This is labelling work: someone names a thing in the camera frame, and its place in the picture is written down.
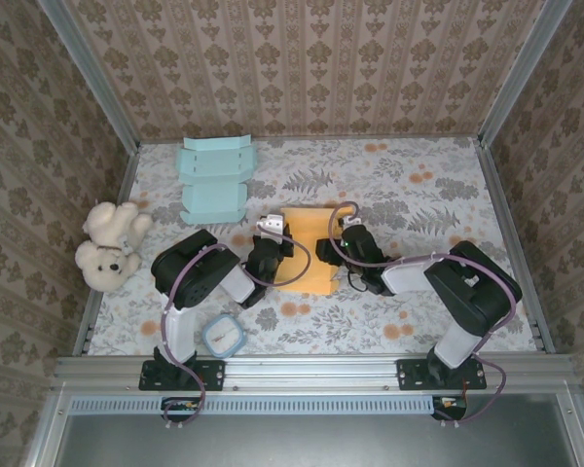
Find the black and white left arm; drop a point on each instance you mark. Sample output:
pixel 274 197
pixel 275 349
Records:
pixel 194 277

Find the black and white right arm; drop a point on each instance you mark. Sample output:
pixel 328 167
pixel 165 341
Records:
pixel 472 292

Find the aluminium side rail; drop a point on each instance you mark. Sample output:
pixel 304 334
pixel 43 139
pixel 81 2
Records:
pixel 126 185
pixel 511 233

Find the grey metal panel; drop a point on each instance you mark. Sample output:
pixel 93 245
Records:
pixel 297 442

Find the light blue cardboard box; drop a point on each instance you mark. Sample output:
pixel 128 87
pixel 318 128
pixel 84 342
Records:
pixel 214 160

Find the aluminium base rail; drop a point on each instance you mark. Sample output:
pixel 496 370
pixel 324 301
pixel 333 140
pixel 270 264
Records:
pixel 311 372

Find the yellow cardboard box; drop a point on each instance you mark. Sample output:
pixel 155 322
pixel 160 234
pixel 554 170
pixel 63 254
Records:
pixel 307 224

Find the black connector bracket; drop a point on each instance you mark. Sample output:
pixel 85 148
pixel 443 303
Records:
pixel 175 406
pixel 450 406

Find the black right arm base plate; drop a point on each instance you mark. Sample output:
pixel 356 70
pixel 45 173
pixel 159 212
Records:
pixel 409 374

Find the white teddy bear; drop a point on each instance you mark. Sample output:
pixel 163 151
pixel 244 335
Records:
pixel 104 243

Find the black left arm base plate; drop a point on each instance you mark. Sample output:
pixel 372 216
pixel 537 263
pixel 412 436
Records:
pixel 214 377

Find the aluminium frame post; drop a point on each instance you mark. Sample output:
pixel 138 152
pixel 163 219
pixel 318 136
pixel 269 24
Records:
pixel 525 73
pixel 87 73

